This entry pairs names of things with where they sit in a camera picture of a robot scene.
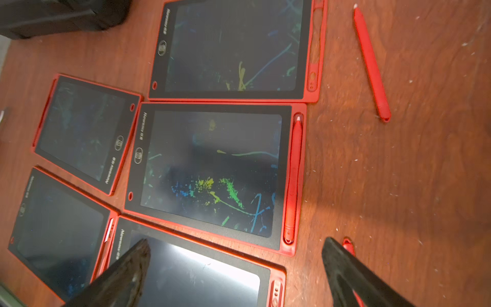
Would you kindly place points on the red tablet with green scribbles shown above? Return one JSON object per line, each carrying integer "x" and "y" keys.
{"x": 220, "y": 169}

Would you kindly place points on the black plastic tool case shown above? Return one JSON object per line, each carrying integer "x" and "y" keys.
{"x": 26, "y": 19}

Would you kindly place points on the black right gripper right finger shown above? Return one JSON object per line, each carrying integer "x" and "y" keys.
{"x": 348, "y": 278}

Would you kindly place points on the red tablet front left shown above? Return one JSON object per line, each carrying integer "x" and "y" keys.
{"x": 62, "y": 234}

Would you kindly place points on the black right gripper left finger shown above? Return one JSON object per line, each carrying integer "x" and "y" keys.
{"x": 122, "y": 283}

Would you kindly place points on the red tablet middle left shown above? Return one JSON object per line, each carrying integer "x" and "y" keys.
{"x": 85, "y": 130}

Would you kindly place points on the red tablet far right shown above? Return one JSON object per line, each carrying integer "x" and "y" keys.
{"x": 251, "y": 51}

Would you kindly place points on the red tablet front right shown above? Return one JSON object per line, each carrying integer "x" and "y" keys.
{"x": 184, "y": 271}

